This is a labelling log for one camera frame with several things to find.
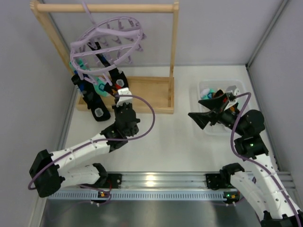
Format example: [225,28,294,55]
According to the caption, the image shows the argyle red orange sock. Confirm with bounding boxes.
[213,88,240,113]

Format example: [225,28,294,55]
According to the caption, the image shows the black blue sport sock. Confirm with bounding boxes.
[71,73,111,122]

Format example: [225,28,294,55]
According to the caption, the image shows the green white sock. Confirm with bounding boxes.
[77,59,110,97]

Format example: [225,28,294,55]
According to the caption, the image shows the lilac round clip hanger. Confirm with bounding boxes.
[70,2,146,85]

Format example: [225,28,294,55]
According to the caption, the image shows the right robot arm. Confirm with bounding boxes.
[188,91,303,227]

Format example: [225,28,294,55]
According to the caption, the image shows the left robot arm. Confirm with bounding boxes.
[29,104,140,198]

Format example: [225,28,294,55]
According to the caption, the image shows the wooden hanger rack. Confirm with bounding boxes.
[30,0,179,114]

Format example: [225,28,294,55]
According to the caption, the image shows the white plastic basket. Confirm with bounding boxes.
[198,80,257,136]

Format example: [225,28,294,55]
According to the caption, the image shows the teal white sock in basket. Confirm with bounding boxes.
[200,88,216,100]

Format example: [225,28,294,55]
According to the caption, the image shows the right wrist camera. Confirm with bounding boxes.
[225,85,240,108]

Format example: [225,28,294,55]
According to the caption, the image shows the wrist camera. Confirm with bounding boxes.
[225,85,240,108]
[115,87,133,107]

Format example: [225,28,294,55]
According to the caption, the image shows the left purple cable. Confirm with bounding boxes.
[27,94,156,206]

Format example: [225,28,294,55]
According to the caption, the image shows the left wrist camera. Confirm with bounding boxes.
[115,87,133,107]

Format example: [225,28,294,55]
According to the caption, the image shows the aluminium mounting rail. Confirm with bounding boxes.
[37,170,295,190]

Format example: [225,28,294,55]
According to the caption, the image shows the white slotted cable duct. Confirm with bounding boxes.
[48,190,240,201]

